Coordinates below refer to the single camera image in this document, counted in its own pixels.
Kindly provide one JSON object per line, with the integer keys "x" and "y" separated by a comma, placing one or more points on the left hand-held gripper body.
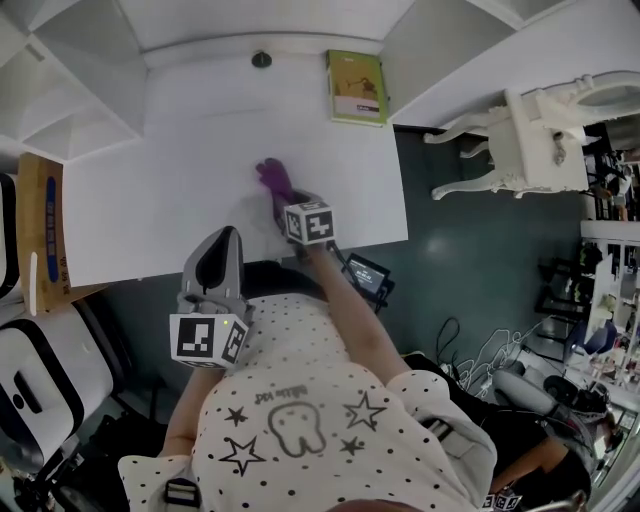
{"x": 200, "y": 342}

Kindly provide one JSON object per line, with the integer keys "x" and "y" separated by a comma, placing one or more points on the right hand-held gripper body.
{"x": 312, "y": 225}

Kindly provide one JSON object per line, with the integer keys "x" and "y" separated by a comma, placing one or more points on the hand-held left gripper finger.
{"x": 192, "y": 272}
{"x": 236, "y": 282}

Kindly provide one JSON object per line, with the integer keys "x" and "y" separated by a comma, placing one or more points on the purple cloth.
{"x": 275, "y": 177}

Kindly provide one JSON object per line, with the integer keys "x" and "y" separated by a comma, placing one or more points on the person's left forearm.
{"x": 190, "y": 410}

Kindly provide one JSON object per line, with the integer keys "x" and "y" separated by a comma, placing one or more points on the person's right forearm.
{"x": 355, "y": 320}

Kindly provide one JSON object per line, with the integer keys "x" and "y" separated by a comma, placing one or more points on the white desk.
{"x": 175, "y": 200}

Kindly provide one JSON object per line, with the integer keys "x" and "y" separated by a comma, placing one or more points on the black tablet screen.
{"x": 367, "y": 275}

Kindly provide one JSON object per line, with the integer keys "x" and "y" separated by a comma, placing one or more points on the person's white dotted shirt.
{"x": 310, "y": 380}

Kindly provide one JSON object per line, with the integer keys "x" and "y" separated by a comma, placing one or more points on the green book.
{"x": 357, "y": 87}

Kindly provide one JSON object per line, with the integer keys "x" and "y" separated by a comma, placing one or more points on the white and black robot machine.
{"x": 55, "y": 370}
{"x": 6, "y": 240}

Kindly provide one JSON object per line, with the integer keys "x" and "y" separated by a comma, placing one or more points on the white flat stick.
{"x": 33, "y": 285}

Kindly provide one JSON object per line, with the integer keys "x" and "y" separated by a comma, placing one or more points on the brown cardboard box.
{"x": 35, "y": 235}

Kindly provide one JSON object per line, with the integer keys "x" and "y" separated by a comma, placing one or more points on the white ornate vanity with mirror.
{"x": 530, "y": 150}

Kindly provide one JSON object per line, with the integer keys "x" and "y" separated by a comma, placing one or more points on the white shelf cabinet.
{"x": 75, "y": 75}

